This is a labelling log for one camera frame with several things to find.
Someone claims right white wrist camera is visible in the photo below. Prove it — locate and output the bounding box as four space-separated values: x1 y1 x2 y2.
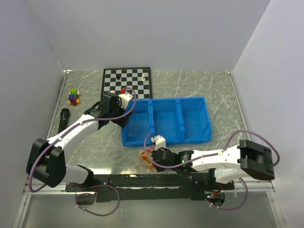
151 135 166 150

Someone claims colourful toy block car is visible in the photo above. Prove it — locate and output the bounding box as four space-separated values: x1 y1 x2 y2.
68 88 80 106

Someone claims black and white chessboard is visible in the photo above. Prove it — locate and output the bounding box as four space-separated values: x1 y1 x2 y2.
101 67 153 99

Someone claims white chess piece far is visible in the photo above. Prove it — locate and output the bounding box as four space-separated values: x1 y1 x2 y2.
142 73 146 82

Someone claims purple cable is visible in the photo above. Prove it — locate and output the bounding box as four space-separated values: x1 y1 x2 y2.
28 87 137 193
144 129 281 211

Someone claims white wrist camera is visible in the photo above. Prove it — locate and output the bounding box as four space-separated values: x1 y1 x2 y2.
118 89 133 110
151 135 166 150

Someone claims orange cable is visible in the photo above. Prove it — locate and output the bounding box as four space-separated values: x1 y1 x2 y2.
137 146 159 172

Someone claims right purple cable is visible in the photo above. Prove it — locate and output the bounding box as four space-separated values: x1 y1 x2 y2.
144 129 281 211

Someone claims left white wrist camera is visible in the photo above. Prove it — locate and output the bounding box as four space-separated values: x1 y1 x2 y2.
118 89 133 110

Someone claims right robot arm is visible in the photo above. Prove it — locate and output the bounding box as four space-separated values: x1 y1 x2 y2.
152 140 275 189

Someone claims blue plastic three-compartment bin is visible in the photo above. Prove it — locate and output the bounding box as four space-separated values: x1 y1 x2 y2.
122 97 212 147

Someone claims black microphone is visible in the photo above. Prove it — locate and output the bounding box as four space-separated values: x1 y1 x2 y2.
57 108 70 133

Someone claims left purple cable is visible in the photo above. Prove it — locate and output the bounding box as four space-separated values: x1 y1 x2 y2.
28 87 137 193

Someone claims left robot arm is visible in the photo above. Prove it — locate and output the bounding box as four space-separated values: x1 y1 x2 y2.
26 87 137 192

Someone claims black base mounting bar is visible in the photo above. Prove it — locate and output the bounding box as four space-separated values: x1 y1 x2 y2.
66 172 235 202

